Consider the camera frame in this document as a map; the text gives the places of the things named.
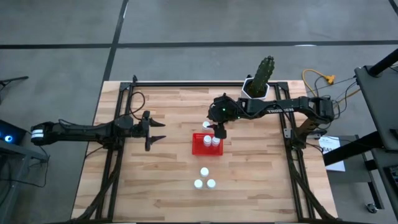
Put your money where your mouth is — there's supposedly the computer with blue light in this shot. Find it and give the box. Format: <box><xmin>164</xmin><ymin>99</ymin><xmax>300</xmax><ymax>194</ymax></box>
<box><xmin>0</xmin><ymin>119</ymin><xmax>27</xmax><ymax>147</ymax></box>

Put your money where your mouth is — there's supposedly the white paper sheet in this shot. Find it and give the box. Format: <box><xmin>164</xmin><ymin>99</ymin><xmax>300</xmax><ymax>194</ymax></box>
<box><xmin>318</xmin><ymin>134</ymin><xmax>347</xmax><ymax>173</ymax></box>

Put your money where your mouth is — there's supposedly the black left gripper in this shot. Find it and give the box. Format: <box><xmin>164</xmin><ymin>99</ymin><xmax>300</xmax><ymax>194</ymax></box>
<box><xmin>130</xmin><ymin>110</ymin><xmax>167</xmax><ymax>152</ymax></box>

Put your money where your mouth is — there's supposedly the tall green cactus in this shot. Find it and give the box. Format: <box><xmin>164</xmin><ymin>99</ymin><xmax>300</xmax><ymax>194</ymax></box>
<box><xmin>249</xmin><ymin>55</ymin><xmax>276</xmax><ymax>98</ymax></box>

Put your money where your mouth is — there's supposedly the yellow cable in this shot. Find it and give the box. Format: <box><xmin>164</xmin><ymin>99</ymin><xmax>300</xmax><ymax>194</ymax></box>
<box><xmin>302</xmin><ymin>68</ymin><xmax>363</xmax><ymax>107</ymax></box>

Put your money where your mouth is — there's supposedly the red plastic basket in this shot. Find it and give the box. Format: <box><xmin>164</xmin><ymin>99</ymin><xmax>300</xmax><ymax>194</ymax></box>
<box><xmin>191</xmin><ymin>133</ymin><xmax>224</xmax><ymax>157</ymax></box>

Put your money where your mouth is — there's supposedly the white hexagonal plant pot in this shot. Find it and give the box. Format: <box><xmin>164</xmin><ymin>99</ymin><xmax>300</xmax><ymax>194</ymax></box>
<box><xmin>240</xmin><ymin>77</ymin><xmax>271</xmax><ymax>101</ymax></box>

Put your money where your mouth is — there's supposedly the black upright pole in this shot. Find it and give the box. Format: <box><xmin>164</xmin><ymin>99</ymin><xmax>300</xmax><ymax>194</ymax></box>
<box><xmin>368</xmin><ymin>47</ymin><xmax>398</xmax><ymax>77</ymax></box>

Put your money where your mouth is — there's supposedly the black desk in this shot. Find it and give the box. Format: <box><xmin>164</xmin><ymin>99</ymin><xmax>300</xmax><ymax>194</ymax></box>
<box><xmin>323</xmin><ymin>63</ymin><xmax>398</xmax><ymax>224</ymax></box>

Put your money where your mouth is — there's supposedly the caster wheel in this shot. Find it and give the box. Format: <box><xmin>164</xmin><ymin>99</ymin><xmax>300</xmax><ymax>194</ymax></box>
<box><xmin>365</xmin><ymin>202</ymin><xmax>379</xmax><ymax>215</ymax></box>

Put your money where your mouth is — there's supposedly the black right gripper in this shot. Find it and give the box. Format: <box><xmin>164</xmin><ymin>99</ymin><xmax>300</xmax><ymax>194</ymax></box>
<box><xmin>206</xmin><ymin>93</ymin><xmax>243</xmax><ymax>140</ymax></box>

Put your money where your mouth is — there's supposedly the grey metal stand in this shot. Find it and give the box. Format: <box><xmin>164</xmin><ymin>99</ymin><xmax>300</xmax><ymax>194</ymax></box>
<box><xmin>0</xmin><ymin>142</ymin><xmax>50</xmax><ymax>224</ymax></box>

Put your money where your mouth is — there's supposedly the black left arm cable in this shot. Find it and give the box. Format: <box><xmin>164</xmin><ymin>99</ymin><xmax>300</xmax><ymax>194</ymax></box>
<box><xmin>127</xmin><ymin>90</ymin><xmax>147</xmax><ymax>123</ymax></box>

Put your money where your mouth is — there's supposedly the black tripod leg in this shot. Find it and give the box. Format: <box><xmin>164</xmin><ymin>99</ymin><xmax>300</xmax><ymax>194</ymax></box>
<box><xmin>0</xmin><ymin>75</ymin><xmax>30</xmax><ymax>105</ymax></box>

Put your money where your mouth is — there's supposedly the black aluminium table frame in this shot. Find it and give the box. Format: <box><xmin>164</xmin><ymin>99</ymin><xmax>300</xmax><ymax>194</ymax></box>
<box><xmin>72</xmin><ymin>74</ymin><xmax>338</xmax><ymax>223</ymax></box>

